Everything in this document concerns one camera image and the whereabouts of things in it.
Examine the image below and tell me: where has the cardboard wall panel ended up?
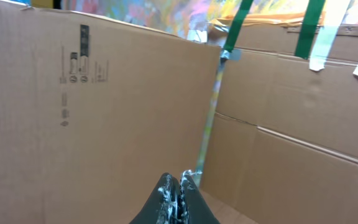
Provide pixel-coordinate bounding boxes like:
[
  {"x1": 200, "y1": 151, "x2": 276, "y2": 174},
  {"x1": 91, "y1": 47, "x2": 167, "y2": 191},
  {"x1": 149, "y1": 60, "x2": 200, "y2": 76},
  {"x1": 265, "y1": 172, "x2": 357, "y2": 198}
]
[
  {"x1": 201, "y1": 24, "x2": 358, "y2": 223},
  {"x1": 0, "y1": 1, "x2": 220, "y2": 223}
]

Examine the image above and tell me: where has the left cardboard wall panel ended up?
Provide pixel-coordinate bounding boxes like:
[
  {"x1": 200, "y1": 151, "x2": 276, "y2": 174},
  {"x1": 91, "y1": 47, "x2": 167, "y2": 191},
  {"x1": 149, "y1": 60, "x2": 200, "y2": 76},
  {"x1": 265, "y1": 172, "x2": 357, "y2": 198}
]
[{"x1": 0, "y1": 1, "x2": 220, "y2": 223}]

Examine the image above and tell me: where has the right cardboard wall panel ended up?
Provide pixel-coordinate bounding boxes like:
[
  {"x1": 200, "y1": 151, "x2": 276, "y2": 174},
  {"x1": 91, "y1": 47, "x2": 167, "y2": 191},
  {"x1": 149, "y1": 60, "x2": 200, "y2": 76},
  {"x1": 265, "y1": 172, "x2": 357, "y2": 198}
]
[{"x1": 201, "y1": 24, "x2": 358, "y2": 223}]

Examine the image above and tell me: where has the green tape strip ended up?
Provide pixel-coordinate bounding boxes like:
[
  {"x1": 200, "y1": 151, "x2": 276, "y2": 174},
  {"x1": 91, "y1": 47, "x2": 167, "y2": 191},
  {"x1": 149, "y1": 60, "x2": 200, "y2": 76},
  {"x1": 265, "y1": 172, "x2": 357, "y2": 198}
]
[
  {"x1": 223, "y1": 0, "x2": 253, "y2": 53},
  {"x1": 294, "y1": 0, "x2": 326, "y2": 60}
]

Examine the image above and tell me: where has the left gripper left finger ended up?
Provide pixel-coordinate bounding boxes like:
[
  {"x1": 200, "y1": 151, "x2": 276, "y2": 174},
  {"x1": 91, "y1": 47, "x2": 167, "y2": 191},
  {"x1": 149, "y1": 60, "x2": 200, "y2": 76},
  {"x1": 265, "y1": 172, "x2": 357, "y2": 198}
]
[{"x1": 130, "y1": 172, "x2": 181, "y2": 224}]

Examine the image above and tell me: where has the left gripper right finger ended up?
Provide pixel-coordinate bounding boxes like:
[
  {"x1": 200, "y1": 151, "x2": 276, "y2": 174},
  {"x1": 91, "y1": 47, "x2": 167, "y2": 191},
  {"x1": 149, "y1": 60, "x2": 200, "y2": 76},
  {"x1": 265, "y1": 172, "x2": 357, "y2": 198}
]
[{"x1": 180, "y1": 170, "x2": 219, "y2": 224}]

